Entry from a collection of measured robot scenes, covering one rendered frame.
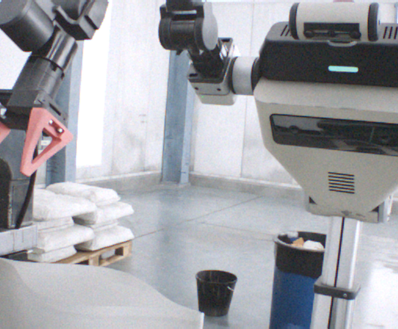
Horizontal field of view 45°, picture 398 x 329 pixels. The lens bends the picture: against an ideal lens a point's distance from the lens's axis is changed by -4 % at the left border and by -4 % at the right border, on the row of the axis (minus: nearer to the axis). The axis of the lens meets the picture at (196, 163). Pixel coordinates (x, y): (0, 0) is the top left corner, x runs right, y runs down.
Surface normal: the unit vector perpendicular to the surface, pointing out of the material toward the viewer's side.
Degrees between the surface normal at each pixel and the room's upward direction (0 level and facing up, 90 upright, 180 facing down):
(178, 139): 90
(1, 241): 90
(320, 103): 40
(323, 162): 130
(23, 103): 60
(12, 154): 90
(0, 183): 90
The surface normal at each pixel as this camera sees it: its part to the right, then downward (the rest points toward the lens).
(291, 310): -0.59, 0.08
